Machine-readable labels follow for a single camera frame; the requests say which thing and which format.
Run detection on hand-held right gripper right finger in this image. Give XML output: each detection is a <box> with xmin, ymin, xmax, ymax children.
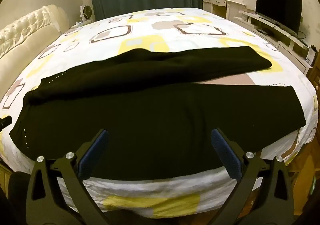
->
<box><xmin>211</xmin><ymin>128</ymin><xmax>303</xmax><ymax>225</ymax></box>

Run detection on bed with printed sheet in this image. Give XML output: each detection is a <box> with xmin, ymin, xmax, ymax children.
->
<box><xmin>0</xmin><ymin>7</ymin><xmax>319</xmax><ymax>218</ymax></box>

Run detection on white television stand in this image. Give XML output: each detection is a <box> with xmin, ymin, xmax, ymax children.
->
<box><xmin>234</xmin><ymin>8</ymin><xmax>314</xmax><ymax>74</ymax></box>

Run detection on black pants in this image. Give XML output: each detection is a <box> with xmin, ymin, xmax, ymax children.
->
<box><xmin>9</xmin><ymin>46</ymin><xmax>307</xmax><ymax>181</ymax></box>

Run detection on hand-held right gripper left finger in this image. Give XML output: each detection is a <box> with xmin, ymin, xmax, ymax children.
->
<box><xmin>25</xmin><ymin>129</ymin><xmax>109</xmax><ymax>225</ymax></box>

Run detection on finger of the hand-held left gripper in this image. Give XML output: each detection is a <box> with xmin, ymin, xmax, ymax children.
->
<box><xmin>0</xmin><ymin>115</ymin><xmax>13</xmax><ymax>131</ymax></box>

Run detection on black television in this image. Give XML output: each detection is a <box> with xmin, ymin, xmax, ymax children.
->
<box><xmin>255</xmin><ymin>0</ymin><xmax>303</xmax><ymax>37</ymax></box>

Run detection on small device on stand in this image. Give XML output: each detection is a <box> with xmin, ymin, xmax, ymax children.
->
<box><xmin>306</xmin><ymin>45</ymin><xmax>316</xmax><ymax>66</ymax></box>

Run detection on cream tufted headboard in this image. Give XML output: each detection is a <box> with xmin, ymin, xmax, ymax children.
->
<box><xmin>0</xmin><ymin>4</ymin><xmax>70</xmax><ymax>91</ymax></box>

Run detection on wooden cabinet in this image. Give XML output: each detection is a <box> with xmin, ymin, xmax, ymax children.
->
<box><xmin>309</xmin><ymin>65</ymin><xmax>320</xmax><ymax>108</ymax></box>

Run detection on small round desk fan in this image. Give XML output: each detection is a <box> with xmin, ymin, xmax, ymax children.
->
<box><xmin>80</xmin><ymin>5</ymin><xmax>94</xmax><ymax>23</ymax></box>

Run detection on white dressing table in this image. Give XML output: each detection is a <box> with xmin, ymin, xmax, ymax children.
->
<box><xmin>201</xmin><ymin>0</ymin><xmax>247</xmax><ymax>21</ymax></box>

